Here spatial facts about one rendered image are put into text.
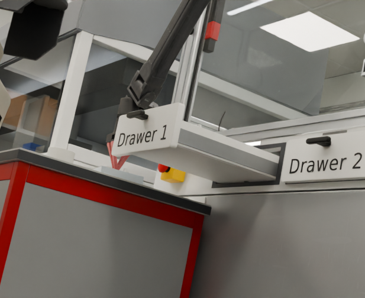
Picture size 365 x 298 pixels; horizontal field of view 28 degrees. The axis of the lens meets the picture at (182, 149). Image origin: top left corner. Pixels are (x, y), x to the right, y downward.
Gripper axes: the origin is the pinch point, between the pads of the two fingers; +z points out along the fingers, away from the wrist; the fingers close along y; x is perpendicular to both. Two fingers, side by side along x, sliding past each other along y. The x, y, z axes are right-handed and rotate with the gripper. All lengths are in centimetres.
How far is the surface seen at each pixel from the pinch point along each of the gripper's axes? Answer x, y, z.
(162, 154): -3.7, -23.2, -2.8
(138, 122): 4.2, -22.4, -9.3
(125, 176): -1.4, -5.4, 2.6
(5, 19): -13, 403, -150
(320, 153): -33, -50, -8
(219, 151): -12.9, -36.2, -5.1
